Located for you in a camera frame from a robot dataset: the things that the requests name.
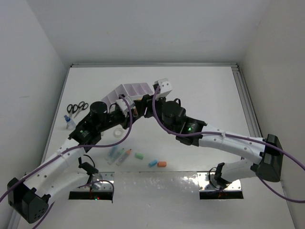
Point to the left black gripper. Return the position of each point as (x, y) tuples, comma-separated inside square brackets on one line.
[(125, 120)]

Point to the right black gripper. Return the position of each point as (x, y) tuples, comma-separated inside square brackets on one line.
[(147, 101)]

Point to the orange marker cap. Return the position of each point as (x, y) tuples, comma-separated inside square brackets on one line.
[(162, 164)]

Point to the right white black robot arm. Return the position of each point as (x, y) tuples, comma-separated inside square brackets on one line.
[(260, 157)]

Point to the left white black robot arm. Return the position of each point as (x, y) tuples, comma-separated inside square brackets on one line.
[(51, 179)]

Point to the clear glue bottle blue cap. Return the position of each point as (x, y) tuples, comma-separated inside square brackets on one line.
[(70, 124)]

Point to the clear tape roll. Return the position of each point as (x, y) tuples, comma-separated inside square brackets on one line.
[(118, 132)]

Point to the blue tipped marker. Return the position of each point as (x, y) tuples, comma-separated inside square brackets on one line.
[(111, 152)]

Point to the white organizer lying tilted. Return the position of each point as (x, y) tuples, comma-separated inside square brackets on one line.
[(111, 97)]

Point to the white organizer upright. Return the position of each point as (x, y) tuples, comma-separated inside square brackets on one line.
[(137, 90)]

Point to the green tipped marker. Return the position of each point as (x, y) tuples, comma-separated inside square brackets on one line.
[(115, 156)]

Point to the green marker cap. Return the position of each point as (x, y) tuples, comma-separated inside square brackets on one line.
[(139, 156)]

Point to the blue marker cap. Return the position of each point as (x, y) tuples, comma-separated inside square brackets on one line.
[(153, 163)]

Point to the white front cover board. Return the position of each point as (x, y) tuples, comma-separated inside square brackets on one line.
[(169, 200)]

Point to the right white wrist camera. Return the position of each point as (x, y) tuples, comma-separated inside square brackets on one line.
[(165, 87)]

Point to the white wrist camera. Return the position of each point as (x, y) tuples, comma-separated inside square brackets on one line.
[(165, 87), (124, 105)]

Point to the black handled scissors right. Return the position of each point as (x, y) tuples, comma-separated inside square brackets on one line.
[(81, 107)]

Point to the black handled scissors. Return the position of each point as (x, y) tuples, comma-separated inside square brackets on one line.
[(72, 108), (81, 107)]

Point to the black handled scissors left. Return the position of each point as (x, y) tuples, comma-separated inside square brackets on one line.
[(72, 108)]

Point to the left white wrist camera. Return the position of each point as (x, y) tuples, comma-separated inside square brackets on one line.
[(124, 105)]

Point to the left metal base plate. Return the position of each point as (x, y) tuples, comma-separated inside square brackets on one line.
[(96, 182)]

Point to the metal base plate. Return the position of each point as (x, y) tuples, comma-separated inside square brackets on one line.
[(96, 182), (205, 186)]

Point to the aluminium frame rail back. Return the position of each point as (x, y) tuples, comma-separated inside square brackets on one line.
[(155, 64)]

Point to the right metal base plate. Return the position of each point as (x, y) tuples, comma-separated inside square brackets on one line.
[(205, 186)]

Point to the aluminium frame rail right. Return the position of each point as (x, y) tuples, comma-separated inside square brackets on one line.
[(247, 105)]

